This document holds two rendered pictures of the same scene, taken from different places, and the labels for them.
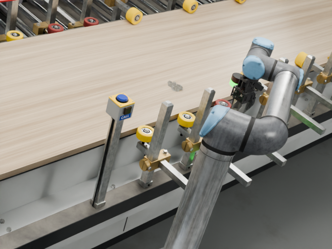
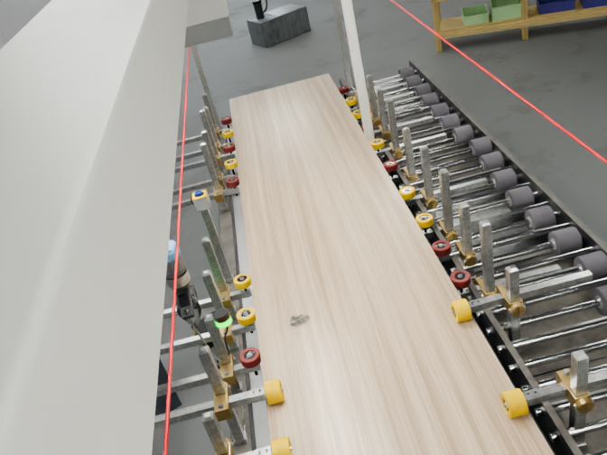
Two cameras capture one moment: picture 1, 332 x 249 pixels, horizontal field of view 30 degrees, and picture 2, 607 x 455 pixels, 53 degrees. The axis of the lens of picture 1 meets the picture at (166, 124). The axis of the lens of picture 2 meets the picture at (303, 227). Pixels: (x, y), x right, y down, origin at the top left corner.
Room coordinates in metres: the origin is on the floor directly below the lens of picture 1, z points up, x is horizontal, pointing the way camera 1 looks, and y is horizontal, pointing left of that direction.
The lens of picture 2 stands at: (4.12, -1.08, 2.51)
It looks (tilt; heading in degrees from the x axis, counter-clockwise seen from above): 32 degrees down; 141
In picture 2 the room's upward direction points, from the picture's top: 14 degrees counter-clockwise
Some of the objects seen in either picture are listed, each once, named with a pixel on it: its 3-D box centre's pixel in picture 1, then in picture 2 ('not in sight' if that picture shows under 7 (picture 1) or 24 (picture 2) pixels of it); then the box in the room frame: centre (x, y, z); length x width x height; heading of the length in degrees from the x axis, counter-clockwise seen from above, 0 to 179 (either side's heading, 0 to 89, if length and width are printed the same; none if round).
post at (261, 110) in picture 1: (268, 100); (223, 397); (2.65, -0.45, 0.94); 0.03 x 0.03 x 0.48; 52
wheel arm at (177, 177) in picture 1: (172, 173); (205, 303); (2.03, -0.08, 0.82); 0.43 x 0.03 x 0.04; 52
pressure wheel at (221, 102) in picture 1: (220, 112); (253, 364); (2.55, -0.24, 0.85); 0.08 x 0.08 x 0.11
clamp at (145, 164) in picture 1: (154, 160); (225, 296); (2.08, 0.00, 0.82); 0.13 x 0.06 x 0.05; 142
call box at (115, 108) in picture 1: (119, 107); (201, 200); (1.86, 0.18, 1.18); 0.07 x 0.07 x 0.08; 52
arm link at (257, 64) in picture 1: (257, 64); not in sight; (2.21, -0.28, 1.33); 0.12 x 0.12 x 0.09; 82
